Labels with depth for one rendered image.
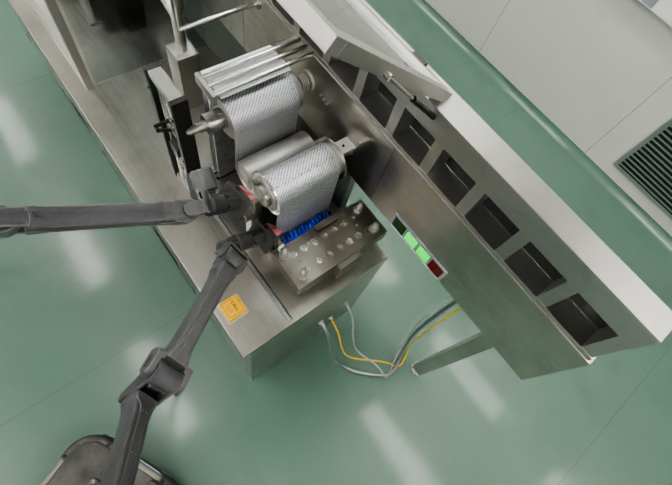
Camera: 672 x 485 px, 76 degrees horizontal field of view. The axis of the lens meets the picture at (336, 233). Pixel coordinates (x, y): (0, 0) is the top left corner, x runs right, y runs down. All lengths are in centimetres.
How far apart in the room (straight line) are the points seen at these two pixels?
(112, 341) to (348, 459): 135
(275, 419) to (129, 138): 150
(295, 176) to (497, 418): 191
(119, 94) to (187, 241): 74
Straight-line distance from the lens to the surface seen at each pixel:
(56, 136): 323
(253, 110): 135
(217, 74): 136
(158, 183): 180
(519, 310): 127
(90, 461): 226
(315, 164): 134
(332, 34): 65
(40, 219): 112
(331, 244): 152
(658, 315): 112
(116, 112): 203
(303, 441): 241
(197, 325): 119
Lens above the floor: 240
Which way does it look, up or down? 63 degrees down
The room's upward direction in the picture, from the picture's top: 22 degrees clockwise
